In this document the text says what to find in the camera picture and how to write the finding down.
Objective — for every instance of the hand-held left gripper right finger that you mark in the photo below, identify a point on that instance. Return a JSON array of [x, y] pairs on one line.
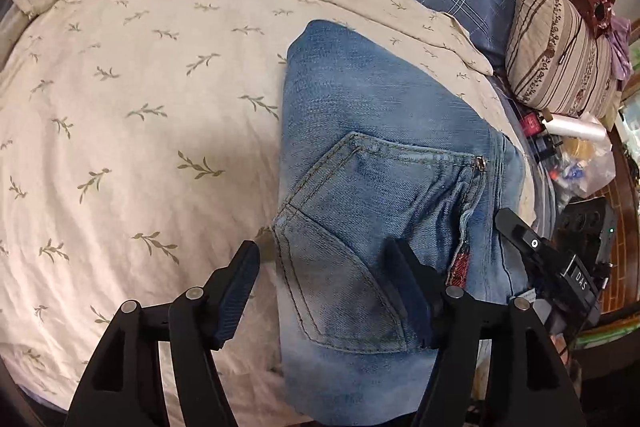
[[406, 293]]

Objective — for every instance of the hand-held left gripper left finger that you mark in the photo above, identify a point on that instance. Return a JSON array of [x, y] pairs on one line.
[[240, 288]]

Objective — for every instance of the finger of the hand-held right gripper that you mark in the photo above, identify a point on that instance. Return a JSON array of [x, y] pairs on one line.
[[525, 237]]

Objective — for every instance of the blue denim pants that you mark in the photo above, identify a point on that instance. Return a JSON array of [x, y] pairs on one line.
[[360, 132]]

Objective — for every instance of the clear plastic bag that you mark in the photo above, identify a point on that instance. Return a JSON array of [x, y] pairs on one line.
[[585, 157]]

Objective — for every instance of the red box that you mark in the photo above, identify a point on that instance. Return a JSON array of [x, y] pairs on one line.
[[530, 124]]

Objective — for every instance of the striped floral pillow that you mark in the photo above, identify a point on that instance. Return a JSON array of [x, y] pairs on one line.
[[555, 57]]

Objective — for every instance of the purple cloth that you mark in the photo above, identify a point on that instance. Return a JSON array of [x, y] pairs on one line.
[[622, 52]]

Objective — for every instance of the cream leaf-print blanket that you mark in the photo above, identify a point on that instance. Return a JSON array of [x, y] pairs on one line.
[[150, 57]]

